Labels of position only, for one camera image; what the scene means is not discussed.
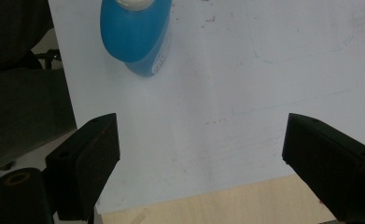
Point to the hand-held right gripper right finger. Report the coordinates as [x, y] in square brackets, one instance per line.
[335, 165]

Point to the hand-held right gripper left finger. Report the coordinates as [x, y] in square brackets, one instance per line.
[83, 165]

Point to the blue bottle with white cap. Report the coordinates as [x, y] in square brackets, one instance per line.
[133, 34]

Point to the black chair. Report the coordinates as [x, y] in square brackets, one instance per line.
[18, 102]

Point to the white paper sheet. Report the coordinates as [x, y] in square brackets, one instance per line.
[217, 93]

